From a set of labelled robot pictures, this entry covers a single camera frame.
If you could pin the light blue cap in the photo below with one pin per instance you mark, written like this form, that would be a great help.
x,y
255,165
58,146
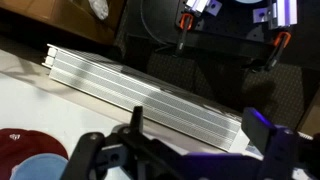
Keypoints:
x,y
40,168

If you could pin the aluminium profile bracket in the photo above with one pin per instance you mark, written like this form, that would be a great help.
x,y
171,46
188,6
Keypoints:
x,y
283,11
203,5

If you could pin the orange and black clamp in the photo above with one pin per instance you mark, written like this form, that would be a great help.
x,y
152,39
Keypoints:
x,y
277,50
185,30

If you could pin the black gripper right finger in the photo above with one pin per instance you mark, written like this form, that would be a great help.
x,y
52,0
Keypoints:
x,y
266,133

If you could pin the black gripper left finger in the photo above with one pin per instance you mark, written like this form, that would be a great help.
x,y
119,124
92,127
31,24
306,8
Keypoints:
x,y
100,150

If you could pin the brown cardboard box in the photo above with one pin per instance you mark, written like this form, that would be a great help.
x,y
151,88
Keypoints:
x,y
56,16

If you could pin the maroon cap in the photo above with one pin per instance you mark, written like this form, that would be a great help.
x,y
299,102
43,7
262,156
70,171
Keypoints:
x,y
23,143

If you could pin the black base board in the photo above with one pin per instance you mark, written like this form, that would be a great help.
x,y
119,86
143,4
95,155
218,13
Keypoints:
x,y
230,30

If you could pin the grey crumpled plastic bag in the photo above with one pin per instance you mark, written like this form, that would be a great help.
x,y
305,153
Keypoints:
x,y
99,8

